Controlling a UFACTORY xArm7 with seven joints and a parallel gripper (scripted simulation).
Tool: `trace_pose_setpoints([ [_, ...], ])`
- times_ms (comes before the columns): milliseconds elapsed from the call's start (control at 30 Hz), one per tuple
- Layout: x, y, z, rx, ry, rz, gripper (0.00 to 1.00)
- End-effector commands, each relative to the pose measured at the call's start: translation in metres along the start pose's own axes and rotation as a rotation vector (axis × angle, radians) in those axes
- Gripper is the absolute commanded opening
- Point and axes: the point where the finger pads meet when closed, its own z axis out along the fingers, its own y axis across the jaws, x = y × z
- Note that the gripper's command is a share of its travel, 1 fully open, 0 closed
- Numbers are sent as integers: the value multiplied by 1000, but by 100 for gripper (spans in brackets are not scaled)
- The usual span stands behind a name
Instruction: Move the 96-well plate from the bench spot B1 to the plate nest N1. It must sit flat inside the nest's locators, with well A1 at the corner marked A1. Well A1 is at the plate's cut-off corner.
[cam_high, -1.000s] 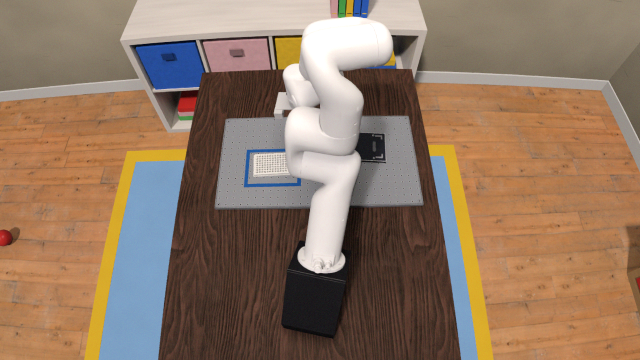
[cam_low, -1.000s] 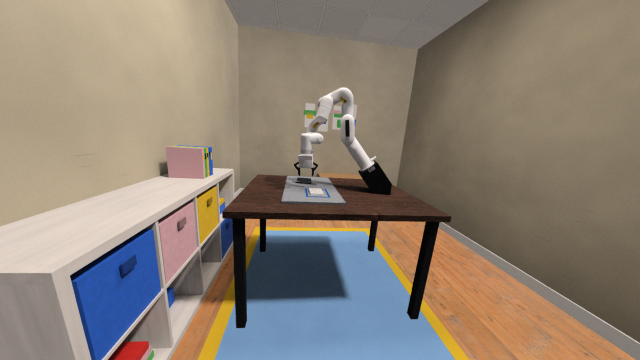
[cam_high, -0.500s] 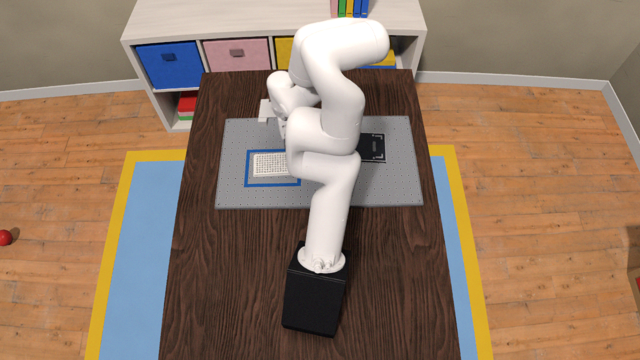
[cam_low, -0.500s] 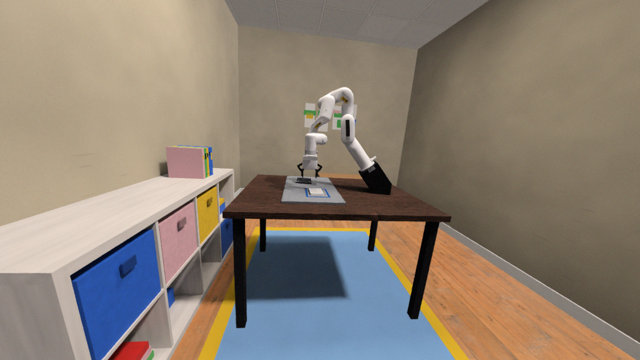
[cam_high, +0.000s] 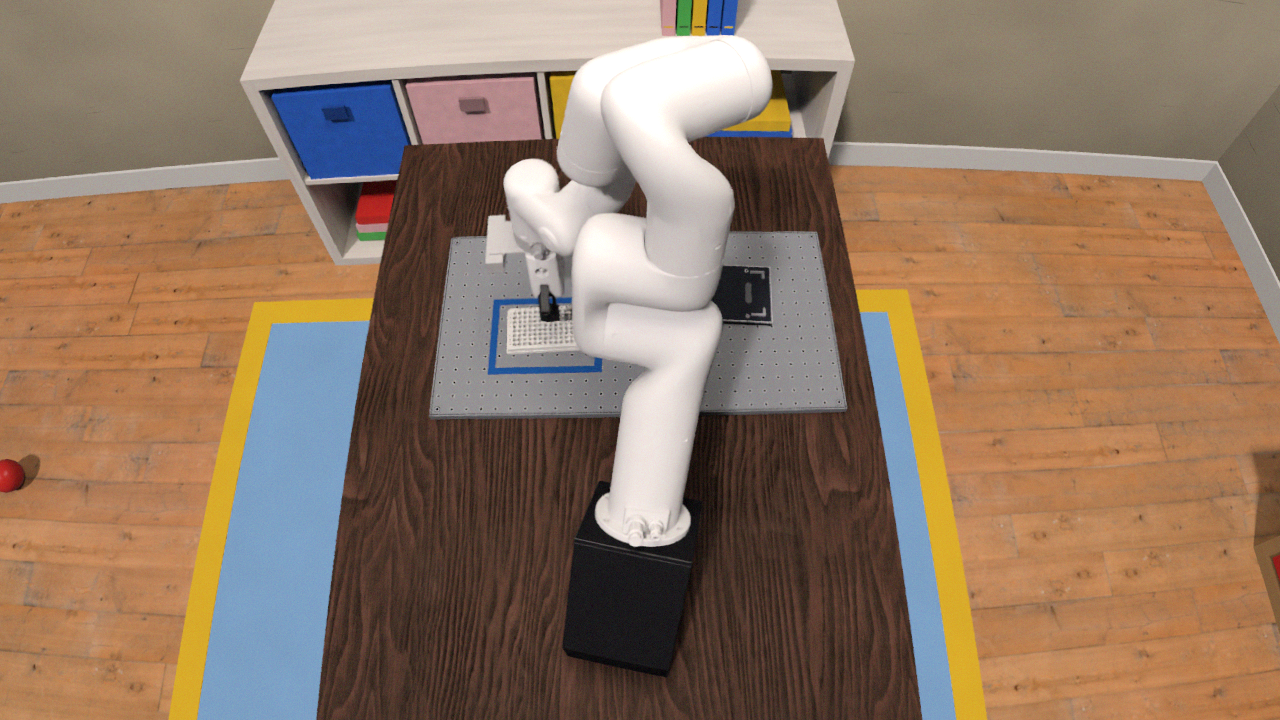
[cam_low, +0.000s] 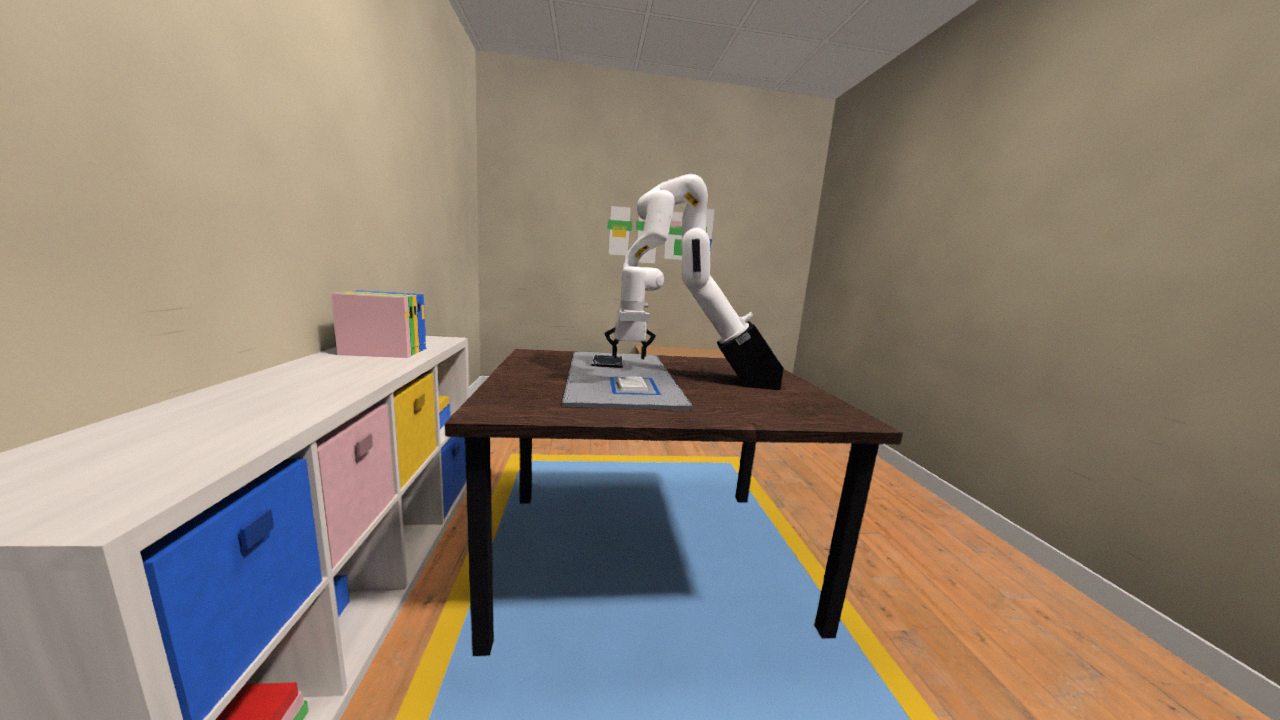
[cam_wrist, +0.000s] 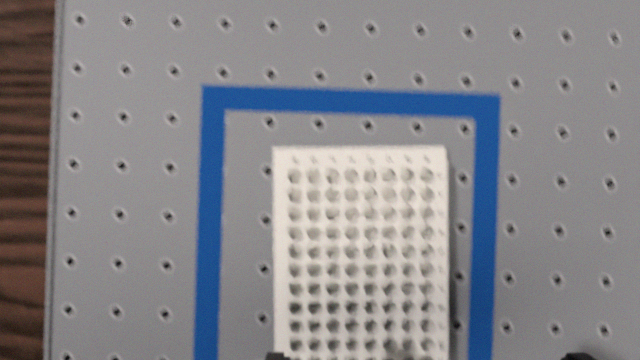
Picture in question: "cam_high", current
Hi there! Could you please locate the blue tape outline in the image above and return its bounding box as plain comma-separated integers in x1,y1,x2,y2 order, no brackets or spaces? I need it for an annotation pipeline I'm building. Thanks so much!
488,297,602,375

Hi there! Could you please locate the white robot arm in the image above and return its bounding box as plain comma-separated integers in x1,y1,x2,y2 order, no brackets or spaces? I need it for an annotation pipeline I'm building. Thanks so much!
485,35,772,547

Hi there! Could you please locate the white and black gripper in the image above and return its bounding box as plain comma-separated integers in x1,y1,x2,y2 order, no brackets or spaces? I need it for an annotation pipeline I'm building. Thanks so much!
524,252,564,323

